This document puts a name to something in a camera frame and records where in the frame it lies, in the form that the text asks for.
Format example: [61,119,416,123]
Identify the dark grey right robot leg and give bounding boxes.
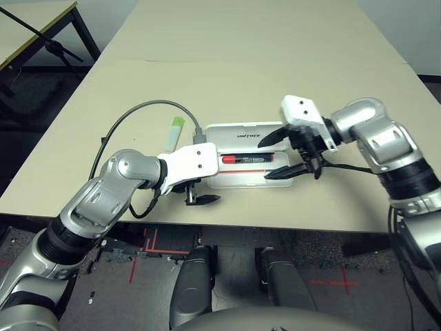
[258,246,318,311]

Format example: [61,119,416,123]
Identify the dark grey left robot leg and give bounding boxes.
[168,246,216,330]

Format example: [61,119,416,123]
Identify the grey robot torso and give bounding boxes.
[174,306,376,331]

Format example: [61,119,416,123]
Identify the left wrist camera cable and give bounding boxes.
[88,99,208,220]

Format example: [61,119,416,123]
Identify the red and black marker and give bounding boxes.
[221,154,275,165]

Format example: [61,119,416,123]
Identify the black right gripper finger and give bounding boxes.
[264,164,310,181]
[257,126,294,149]

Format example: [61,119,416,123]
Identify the black tripod stand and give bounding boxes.
[0,6,85,97]

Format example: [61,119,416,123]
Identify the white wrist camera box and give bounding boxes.
[280,94,340,153]
[156,143,221,196]

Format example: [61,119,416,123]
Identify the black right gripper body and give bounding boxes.
[289,126,327,180]

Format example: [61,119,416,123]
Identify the white plastic pencil case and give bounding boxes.
[205,121,294,190]

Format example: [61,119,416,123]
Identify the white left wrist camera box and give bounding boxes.
[156,143,221,196]

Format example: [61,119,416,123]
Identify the dark grey robot leg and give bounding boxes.
[168,246,216,330]
[258,246,318,311]

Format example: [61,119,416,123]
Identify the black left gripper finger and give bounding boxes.
[194,194,221,205]

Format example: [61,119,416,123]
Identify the white eraser with green end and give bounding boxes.
[164,116,186,153]

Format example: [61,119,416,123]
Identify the beige side table black frame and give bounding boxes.
[0,0,103,75]

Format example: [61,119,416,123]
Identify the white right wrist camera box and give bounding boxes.
[280,94,340,153]

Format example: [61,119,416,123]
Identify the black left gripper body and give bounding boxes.
[175,182,199,206]

